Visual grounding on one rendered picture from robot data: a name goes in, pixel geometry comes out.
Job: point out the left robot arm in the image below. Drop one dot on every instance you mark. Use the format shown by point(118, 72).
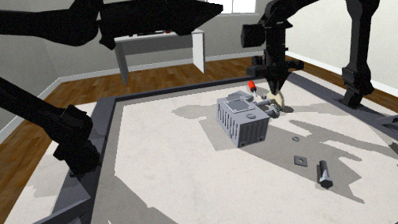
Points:
point(76, 26)

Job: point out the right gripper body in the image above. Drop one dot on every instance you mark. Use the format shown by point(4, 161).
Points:
point(275, 56)

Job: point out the grey camshaft with large gear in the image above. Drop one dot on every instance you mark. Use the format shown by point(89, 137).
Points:
point(276, 99)

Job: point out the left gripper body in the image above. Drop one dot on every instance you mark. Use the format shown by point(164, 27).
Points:
point(151, 16)

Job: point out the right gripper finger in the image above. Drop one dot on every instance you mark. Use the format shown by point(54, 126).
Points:
point(272, 82)
point(281, 79)

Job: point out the red-handled screwdriver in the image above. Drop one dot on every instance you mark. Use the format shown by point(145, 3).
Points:
point(252, 87)

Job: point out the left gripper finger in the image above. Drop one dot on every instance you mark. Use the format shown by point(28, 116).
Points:
point(201, 12)

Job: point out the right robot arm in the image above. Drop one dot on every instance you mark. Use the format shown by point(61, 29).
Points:
point(356, 75)

